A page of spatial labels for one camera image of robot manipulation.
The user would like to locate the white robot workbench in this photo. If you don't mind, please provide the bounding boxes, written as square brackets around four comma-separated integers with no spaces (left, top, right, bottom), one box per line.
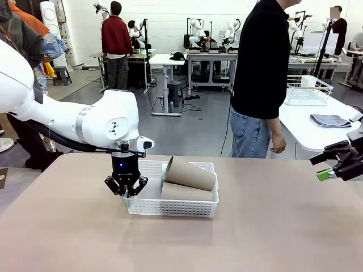
[185,52,238,91]

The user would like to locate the white tower appliance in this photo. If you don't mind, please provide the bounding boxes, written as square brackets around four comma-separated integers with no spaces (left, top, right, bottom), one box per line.
[39,1,69,67]

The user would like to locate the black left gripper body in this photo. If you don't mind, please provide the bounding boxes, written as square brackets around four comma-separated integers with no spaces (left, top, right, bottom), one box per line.
[109,154,142,186]

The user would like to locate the person in red sweater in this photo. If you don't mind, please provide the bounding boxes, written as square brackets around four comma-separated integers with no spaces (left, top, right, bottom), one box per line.
[101,1,134,91]

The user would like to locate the black hanging cable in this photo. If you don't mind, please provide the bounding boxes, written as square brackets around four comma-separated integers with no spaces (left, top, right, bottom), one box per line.
[220,104,232,158]

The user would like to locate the black tripod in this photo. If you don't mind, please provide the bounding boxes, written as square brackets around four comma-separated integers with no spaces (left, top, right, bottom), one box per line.
[313,18,337,79]

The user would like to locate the mannequin in orange clothes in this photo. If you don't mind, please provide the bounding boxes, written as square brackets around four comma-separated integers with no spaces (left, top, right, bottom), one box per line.
[8,0,70,154]

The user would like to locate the person in grey vest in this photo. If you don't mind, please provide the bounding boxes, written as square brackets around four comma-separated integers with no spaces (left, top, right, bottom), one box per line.
[0,0,65,172]

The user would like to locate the blue towel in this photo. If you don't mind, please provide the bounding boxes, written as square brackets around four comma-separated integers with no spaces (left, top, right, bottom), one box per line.
[309,113,352,129]

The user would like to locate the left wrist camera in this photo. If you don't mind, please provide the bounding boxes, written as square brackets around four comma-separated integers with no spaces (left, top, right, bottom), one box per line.
[138,135,155,151]

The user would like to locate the white wire dish rack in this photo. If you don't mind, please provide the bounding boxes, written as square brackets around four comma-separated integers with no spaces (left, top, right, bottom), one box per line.
[284,75,334,107]

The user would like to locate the black floor cable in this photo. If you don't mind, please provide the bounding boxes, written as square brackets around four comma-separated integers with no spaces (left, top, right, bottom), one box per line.
[181,101,202,112]

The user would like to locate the white perforated plastic basket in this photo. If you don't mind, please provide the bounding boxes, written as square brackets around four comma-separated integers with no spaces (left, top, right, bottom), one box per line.
[124,159,220,219]

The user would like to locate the seated person in black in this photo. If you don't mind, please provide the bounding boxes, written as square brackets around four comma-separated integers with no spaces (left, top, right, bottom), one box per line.
[127,19,144,49]

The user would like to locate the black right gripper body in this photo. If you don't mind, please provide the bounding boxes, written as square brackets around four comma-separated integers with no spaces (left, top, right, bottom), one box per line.
[333,129,363,182]

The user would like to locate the person's left hand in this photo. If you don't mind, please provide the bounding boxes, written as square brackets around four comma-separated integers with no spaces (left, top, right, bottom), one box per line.
[270,135,288,155]

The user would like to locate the person's left forearm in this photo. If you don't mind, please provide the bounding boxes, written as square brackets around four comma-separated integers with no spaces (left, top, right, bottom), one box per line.
[267,117,284,139]

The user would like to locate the person in black jacket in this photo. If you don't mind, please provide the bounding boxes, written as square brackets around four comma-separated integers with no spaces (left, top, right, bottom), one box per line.
[330,5,348,56]

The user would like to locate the brown board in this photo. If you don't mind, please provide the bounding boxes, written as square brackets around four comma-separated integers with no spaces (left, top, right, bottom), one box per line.
[0,167,9,190]

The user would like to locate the wooden background table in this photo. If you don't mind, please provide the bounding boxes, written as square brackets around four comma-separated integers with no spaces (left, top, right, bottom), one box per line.
[89,48,157,94]

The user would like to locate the person in black sweater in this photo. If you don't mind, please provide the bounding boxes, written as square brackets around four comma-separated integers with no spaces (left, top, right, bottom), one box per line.
[229,0,303,159]

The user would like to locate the blue patterned shirt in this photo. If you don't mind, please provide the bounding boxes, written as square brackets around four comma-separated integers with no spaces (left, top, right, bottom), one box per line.
[32,31,69,93]

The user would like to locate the white standing desk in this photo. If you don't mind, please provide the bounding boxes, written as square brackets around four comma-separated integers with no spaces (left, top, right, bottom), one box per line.
[149,53,187,117]

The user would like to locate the grey plastic stool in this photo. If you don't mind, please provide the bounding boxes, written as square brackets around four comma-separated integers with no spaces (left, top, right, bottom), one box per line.
[52,66,73,86]
[166,80,184,108]

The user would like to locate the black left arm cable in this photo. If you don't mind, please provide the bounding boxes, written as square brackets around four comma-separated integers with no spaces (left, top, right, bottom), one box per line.
[8,112,147,158]

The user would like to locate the white cup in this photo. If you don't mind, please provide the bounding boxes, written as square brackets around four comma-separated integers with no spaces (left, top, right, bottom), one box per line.
[301,75,317,88]

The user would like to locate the person with face mask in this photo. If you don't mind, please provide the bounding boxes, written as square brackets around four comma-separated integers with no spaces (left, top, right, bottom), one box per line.
[349,32,363,86]

